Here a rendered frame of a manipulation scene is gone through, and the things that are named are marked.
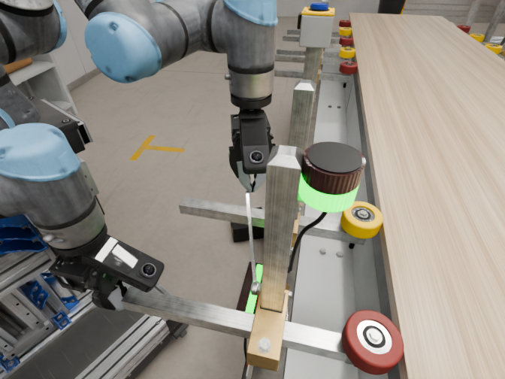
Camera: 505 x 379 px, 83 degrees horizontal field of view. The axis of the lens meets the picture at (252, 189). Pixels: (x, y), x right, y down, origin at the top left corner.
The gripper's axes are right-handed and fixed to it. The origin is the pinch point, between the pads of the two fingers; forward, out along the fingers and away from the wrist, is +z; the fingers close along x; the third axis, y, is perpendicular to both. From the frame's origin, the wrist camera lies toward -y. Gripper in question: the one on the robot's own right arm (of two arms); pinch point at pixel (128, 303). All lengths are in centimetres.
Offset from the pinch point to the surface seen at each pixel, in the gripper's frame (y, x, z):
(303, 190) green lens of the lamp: -28.1, -2.2, -32.1
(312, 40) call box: -25, -51, -35
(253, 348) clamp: -24.8, 4.2, -5.2
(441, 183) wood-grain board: -61, -40, -9
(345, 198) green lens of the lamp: -32.1, -1.4, -32.6
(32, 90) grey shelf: 245, -204, 65
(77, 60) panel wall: 256, -286, 61
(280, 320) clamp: -28.2, -0.8, -5.3
